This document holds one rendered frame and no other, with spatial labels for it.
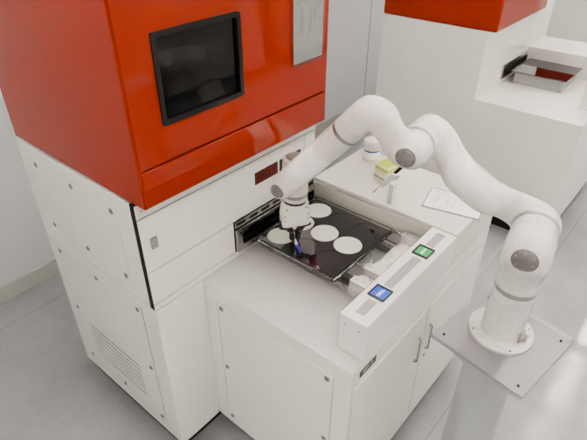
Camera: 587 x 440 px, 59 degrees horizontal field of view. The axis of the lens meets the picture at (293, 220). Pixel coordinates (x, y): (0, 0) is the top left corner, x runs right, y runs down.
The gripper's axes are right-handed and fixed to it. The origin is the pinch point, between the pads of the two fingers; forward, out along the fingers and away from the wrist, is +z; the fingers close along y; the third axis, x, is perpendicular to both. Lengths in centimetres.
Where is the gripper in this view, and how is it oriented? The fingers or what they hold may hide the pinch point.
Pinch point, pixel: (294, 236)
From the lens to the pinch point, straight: 183.3
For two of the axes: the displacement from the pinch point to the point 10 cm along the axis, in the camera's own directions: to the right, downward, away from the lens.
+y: -9.6, 1.5, -2.3
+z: -0.1, 8.2, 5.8
